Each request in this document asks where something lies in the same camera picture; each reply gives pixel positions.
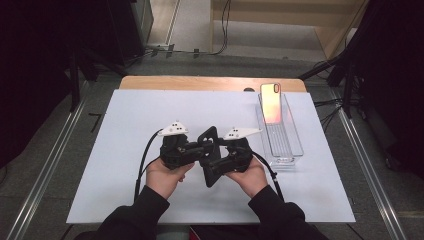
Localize metal floor rail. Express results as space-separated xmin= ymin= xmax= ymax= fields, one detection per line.
xmin=5 ymin=99 xmax=88 ymax=240
xmin=334 ymin=99 xmax=408 ymax=240

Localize black floor cables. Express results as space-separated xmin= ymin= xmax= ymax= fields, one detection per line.
xmin=313 ymin=97 xmax=345 ymax=133

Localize iridescent phone case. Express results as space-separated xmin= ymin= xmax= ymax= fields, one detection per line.
xmin=259 ymin=82 xmax=284 ymax=125

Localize clear plastic container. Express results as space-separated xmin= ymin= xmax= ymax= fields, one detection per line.
xmin=255 ymin=92 xmax=305 ymax=168

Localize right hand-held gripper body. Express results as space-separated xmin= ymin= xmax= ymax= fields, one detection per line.
xmin=218 ymin=126 xmax=263 ymax=174

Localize person's left hand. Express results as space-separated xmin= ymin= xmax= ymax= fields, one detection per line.
xmin=145 ymin=157 xmax=195 ymax=200

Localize black stand legs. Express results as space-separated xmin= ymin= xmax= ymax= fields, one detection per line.
xmin=297 ymin=49 xmax=366 ymax=119
xmin=66 ymin=46 xmax=129 ymax=113

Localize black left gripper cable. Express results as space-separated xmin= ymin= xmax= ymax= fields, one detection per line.
xmin=133 ymin=129 xmax=164 ymax=203

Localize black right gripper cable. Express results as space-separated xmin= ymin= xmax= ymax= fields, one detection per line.
xmin=252 ymin=151 xmax=285 ymax=203

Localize black phone case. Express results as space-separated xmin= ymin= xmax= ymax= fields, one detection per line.
xmin=197 ymin=125 xmax=223 ymax=188

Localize wooden table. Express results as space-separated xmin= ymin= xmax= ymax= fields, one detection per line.
xmin=118 ymin=75 xmax=308 ymax=93

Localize light wooden shelf unit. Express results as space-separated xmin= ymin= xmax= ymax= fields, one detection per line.
xmin=209 ymin=0 xmax=369 ymax=60

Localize black cabinet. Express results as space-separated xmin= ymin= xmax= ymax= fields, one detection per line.
xmin=106 ymin=0 xmax=155 ymax=66

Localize person's right hand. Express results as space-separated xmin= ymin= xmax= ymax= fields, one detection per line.
xmin=224 ymin=156 xmax=269 ymax=199

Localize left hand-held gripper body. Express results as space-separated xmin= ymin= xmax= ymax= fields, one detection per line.
xmin=157 ymin=120 xmax=203 ymax=170

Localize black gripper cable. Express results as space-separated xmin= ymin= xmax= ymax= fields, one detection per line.
xmin=133 ymin=129 xmax=164 ymax=203
xmin=252 ymin=151 xmax=285 ymax=203

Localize black hanging cables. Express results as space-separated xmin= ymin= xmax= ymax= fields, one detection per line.
xmin=191 ymin=0 xmax=233 ymax=57

